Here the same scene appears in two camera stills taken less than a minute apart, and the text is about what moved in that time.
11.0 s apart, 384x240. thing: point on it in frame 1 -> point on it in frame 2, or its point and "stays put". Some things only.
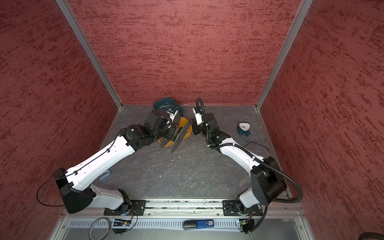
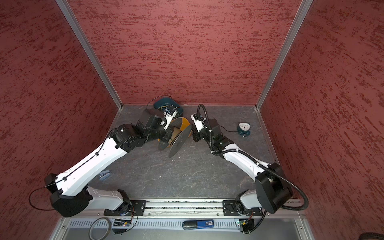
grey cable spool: x=178 y=135 stays put
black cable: x=257 y=144 -> x=227 y=130
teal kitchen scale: x=243 y=129 stays put
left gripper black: x=169 y=135 stays put
